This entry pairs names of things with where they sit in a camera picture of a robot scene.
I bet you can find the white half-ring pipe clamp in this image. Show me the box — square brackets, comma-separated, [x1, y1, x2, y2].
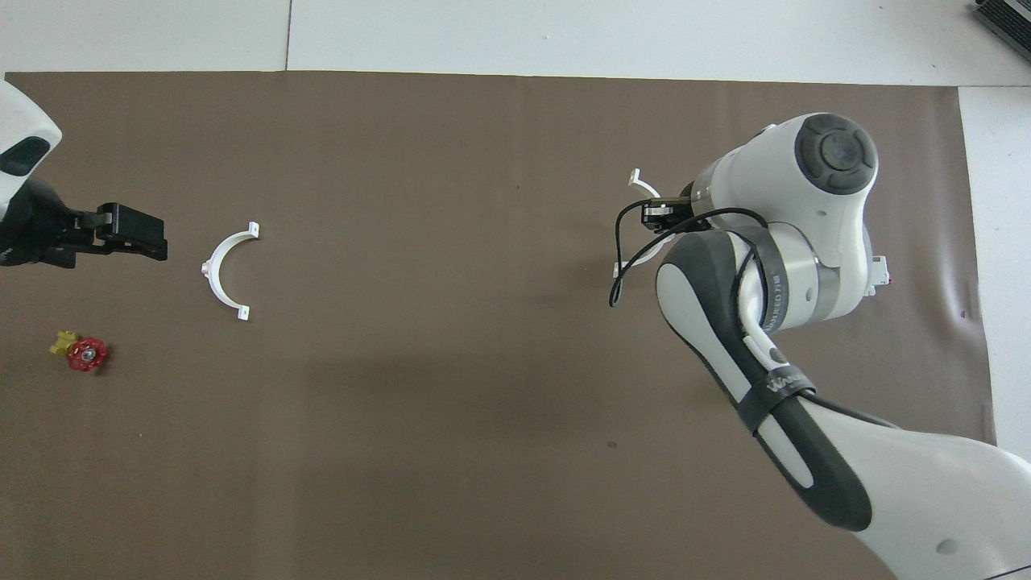
[612, 168, 663, 279]
[200, 222, 261, 322]

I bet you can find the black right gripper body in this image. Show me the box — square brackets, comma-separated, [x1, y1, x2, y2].
[642, 196, 695, 233]

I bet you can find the brown paper table mat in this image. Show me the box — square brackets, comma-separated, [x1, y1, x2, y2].
[0, 71, 998, 580]

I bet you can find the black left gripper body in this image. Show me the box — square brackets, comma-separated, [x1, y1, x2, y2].
[0, 179, 106, 268]

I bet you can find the red-wheeled brass valve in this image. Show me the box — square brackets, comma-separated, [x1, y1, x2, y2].
[50, 329, 109, 373]

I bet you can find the black ribbed device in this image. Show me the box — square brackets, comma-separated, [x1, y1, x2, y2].
[972, 0, 1031, 56]

